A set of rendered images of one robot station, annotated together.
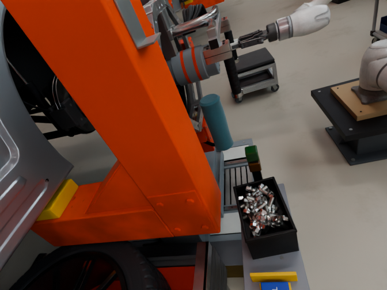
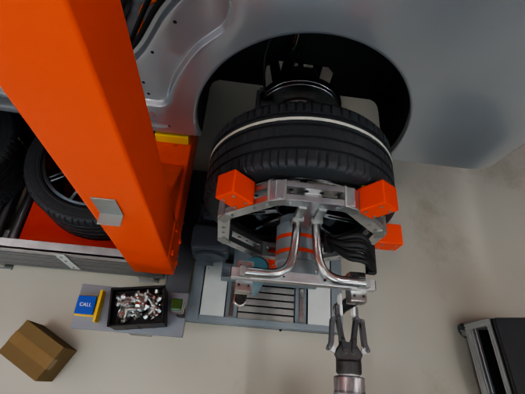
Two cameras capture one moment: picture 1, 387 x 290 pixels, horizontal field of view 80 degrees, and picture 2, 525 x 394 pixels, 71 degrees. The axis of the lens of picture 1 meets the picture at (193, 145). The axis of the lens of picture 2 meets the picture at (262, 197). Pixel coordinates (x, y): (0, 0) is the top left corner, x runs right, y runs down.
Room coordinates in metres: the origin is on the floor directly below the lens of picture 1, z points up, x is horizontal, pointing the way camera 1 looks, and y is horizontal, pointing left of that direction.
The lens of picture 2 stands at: (0.64, -0.46, 2.01)
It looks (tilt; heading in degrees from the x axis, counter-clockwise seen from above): 62 degrees down; 61
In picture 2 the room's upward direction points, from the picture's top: 14 degrees clockwise
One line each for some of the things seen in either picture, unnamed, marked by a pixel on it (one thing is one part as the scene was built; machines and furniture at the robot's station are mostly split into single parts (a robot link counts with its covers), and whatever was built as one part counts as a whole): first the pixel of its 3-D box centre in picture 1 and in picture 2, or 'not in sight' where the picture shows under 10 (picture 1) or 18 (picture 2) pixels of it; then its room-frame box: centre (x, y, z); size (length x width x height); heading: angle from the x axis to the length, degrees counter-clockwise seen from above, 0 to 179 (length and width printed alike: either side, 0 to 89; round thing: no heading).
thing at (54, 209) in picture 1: (50, 199); (174, 127); (0.71, 0.56, 0.71); 0.14 x 0.14 x 0.05; 69
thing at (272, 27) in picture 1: (265, 34); (348, 358); (1.04, -0.50, 0.83); 0.09 x 0.08 x 0.07; 69
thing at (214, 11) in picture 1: (192, 11); (342, 248); (1.07, -0.22, 1.03); 0.19 x 0.18 x 0.11; 69
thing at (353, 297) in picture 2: (219, 26); (355, 288); (1.10, -0.32, 0.93); 0.09 x 0.05 x 0.05; 69
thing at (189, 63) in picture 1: (193, 65); (296, 248); (0.99, -0.14, 0.85); 0.21 x 0.14 x 0.14; 69
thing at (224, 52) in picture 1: (217, 52); (244, 277); (0.79, -0.20, 0.93); 0.09 x 0.05 x 0.05; 69
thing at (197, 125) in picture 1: (177, 69); (297, 229); (1.02, -0.07, 0.85); 0.54 x 0.07 x 0.54; 159
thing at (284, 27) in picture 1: (283, 29); (349, 385); (1.01, -0.57, 0.83); 0.09 x 0.06 x 0.09; 159
